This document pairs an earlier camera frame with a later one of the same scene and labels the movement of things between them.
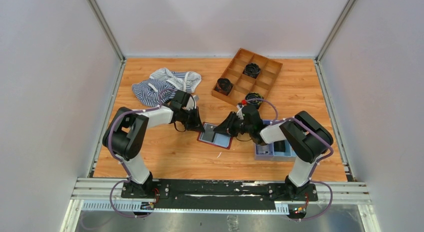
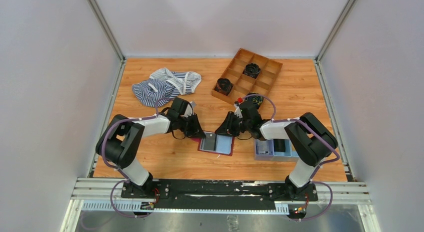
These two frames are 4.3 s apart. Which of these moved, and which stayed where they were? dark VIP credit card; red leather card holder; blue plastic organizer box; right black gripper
Moved: red leather card holder
Stayed: right black gripper; dark VIP credit card; blue plastic organizer box
